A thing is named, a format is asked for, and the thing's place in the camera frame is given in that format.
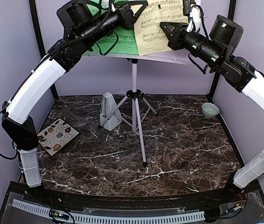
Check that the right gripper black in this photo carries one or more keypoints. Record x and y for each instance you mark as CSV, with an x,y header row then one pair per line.
x,y
175,38

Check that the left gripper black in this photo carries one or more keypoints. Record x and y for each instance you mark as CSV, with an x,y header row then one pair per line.
x,y
128,17

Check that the yellow sheet music page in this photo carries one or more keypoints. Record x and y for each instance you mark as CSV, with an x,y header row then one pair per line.
x,y
149,36

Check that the green sheet music page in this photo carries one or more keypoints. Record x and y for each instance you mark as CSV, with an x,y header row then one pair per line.
x,y
126,42

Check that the white perforated music stand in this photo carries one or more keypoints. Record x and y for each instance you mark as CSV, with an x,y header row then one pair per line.
x,y
135,96

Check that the white metronome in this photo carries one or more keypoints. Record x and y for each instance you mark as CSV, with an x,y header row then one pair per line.
x,y
108,103

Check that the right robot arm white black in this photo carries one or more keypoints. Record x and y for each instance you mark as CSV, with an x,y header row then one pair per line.
x,y
217,50

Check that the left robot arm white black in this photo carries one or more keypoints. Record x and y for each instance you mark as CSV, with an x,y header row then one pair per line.
x,y
85,22

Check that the pale green ceramic bowl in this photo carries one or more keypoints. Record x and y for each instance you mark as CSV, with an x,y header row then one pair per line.
x,y
210,110

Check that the floral square ceramic plate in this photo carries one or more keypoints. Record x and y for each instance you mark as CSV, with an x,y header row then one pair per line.
x,y
55,136

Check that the right black frame post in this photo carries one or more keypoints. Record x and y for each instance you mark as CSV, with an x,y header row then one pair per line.
x,y
231,14

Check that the black frame post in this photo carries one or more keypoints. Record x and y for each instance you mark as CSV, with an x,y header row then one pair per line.
x,y
231,14
37,29

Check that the left black frame post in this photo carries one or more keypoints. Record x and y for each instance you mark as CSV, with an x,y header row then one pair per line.
x,y
37,29

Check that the white slotted cable duct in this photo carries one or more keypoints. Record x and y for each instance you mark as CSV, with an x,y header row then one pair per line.
x,y
104,216

